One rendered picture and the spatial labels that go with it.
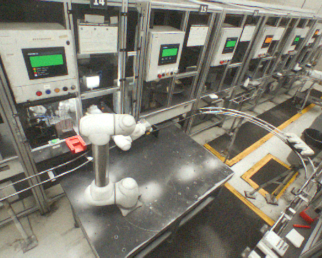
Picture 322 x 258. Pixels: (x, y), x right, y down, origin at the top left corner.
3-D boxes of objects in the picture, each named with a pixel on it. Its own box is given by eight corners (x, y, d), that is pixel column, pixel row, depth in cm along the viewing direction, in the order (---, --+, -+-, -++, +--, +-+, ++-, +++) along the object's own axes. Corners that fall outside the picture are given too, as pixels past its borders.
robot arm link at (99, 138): (115, 208, 151) (85, 212, 145) (114, 191, 164) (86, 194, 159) (116, 121, 110) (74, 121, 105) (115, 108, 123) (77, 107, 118)
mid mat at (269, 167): (273, 204, 269) (274, 203, 269) (239, 177, 300) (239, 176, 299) (300, 172, 327) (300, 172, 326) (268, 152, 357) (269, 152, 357)
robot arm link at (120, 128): (134, 118, 133) (113, 118, 130) (137, 109, 116) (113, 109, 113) (134, 137, 130) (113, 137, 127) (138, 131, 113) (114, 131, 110)
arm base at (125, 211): (146, 203, 168) (147, 199, 164) (123, 217, 155) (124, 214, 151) (134, 187, 178) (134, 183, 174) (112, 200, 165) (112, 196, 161)
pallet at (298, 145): (280, 137, 257) (284, 131, 251) (289, 138, 260) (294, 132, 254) (299, 158, 229) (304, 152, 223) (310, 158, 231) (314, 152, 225)
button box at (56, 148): (53, 156, 163) (50, 145, 155) (50, 150, 167) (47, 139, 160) (62, 152, 167) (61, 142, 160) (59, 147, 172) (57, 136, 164)
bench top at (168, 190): (106, 274, 127) (106, 273, 125) (52, 168, 186) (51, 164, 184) (234, 174, 214) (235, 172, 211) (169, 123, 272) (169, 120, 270)
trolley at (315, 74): (289, 105, 535) (311, 70, 477) (290, 97, 575) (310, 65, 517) (325, 118, 505) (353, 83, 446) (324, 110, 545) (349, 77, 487)
